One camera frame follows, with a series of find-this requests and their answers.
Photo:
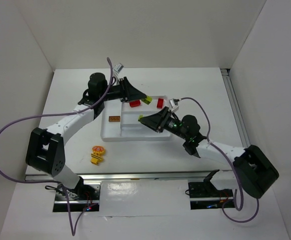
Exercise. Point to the white divided sorting tray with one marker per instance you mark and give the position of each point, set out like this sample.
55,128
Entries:
129,129

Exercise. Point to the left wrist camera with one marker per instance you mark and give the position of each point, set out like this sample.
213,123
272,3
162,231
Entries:
118,68

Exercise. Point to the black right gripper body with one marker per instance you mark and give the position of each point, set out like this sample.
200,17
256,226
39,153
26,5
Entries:
162,120

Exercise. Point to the brown lego plate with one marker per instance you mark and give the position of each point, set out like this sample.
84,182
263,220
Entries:
114,119

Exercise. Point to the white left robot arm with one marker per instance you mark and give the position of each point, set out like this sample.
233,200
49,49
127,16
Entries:
46,148

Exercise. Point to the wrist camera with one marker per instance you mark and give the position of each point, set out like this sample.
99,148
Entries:
174,105
118,68

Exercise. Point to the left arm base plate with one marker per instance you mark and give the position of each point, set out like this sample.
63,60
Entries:
76,203

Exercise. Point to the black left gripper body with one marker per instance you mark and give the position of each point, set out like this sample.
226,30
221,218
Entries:
125,89

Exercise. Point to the aluminium right side rail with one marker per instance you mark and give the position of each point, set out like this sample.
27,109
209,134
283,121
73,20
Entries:
238,120

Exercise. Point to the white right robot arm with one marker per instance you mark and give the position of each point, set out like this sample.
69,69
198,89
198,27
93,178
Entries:
252,170

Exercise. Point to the aluminium front rail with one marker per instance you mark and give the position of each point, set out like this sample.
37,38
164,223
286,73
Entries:
145,175

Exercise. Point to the aluminium rail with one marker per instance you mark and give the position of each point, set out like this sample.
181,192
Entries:
238,120
145,175

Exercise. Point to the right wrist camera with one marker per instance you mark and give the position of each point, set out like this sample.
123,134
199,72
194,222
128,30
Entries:
174,105

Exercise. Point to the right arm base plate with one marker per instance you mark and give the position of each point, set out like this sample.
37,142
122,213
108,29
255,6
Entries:
203,196

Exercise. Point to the yellow orange lego stack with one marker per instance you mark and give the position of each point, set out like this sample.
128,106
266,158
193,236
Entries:
97,155

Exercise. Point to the red lego brick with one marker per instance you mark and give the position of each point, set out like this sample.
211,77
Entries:
160,103
135,103

